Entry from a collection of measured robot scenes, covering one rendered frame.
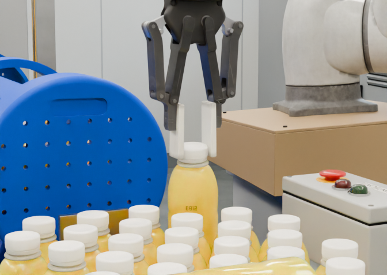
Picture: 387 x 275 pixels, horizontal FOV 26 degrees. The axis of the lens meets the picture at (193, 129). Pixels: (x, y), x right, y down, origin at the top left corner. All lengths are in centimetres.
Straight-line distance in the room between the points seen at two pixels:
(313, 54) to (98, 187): 63
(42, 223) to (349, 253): 36
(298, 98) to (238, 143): 17
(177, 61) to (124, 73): 550
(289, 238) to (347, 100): 80
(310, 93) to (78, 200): 64
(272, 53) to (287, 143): 281
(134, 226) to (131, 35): 558
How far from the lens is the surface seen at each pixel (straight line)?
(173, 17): 104
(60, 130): 120
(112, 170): 124
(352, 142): 154
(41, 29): 264
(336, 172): 114
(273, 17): 426
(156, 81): 103
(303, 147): 149
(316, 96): 170
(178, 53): 104
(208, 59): 106
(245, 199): 182
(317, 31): 169
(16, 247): 95
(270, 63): 429
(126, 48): 653
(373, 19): 167
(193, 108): 672
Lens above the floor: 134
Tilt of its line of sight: 9 degrees down
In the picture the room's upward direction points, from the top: straight up
